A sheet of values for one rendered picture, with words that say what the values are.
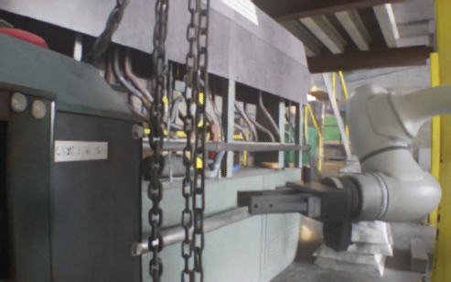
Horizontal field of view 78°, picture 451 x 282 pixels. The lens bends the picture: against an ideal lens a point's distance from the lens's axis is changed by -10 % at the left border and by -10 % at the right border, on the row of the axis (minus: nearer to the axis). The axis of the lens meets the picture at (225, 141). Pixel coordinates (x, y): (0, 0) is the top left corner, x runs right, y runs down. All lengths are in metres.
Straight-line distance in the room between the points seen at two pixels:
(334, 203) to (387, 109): 0.24
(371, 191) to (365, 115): 0.17
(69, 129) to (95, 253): 0.12
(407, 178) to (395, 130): 0.09
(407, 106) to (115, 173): 0.52
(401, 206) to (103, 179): 0.48
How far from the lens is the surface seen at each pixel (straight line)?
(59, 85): 0.31
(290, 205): 0.47
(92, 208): 0.31
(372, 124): 0.64
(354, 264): 2.04
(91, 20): 0.95
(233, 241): 1.40
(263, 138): 2.13
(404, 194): 0.60
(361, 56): 3.86
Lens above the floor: 0.74
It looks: 1 degrees up
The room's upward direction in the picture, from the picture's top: 1 degrees clockwise
